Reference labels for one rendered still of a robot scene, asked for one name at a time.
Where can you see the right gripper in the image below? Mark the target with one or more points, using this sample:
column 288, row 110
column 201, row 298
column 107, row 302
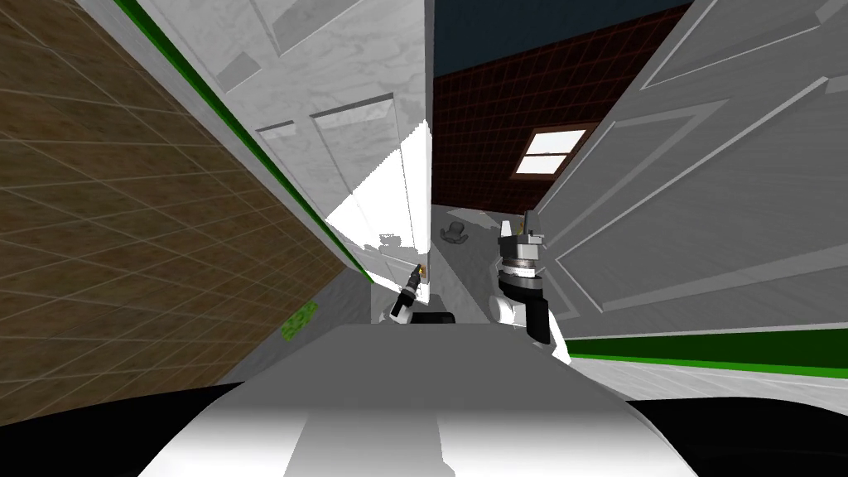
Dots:
column 522, row 248

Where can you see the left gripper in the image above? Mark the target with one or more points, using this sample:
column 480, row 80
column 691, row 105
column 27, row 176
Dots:
column 415, row 277

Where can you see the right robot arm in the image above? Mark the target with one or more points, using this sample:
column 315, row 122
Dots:
column 536, row 318

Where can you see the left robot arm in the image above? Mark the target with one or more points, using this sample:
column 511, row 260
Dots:
column 403, row 307

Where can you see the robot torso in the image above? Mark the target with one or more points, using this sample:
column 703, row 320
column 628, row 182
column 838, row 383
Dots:
column 424, row 397

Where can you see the white marbled door leaf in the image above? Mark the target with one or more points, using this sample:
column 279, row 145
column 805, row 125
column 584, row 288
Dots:
column 344, row 112

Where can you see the grey panelled door leaf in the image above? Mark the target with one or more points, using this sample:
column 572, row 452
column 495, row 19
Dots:
column 715, row 199

